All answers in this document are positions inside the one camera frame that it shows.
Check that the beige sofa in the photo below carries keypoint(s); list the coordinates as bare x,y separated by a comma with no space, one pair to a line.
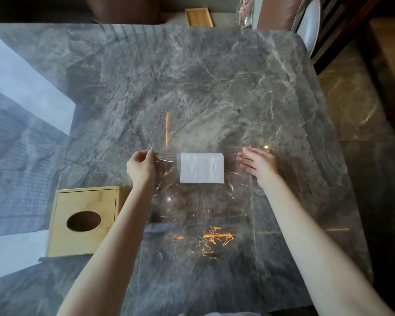
224,18

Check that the person's white printed shirt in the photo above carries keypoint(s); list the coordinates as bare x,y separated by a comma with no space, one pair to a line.
224,314

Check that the wooden tissue box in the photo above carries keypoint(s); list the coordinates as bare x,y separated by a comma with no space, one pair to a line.
85,200

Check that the person's right hand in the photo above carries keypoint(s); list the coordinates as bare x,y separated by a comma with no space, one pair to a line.
261,166

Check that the dark wooden chair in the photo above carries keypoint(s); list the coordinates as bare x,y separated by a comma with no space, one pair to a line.
342,26

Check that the white round chair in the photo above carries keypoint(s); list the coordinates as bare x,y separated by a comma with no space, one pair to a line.
309,26

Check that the white and brown cushion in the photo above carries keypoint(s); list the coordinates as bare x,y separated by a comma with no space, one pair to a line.
276,13
121,9

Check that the person's left forearm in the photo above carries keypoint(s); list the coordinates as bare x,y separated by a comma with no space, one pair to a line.
108,259

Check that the person's right forearm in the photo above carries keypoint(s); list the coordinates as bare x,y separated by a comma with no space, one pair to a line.
316,253

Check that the person's left hand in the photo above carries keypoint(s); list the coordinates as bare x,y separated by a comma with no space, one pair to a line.
141,169

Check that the white napkin stack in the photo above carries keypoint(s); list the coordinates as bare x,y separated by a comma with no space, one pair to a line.
202,168

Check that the small wooden tray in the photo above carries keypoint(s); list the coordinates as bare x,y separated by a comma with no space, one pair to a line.
199,18

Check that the clear plastic wrapper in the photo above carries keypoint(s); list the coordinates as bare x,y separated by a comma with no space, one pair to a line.
200,213

